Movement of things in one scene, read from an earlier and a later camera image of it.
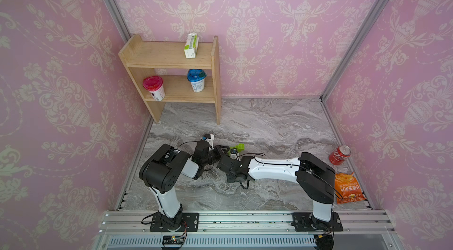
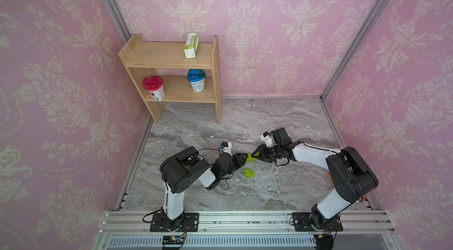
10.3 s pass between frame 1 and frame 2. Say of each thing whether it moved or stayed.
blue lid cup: stayed
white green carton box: stayed
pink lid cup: stayed
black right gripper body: moved
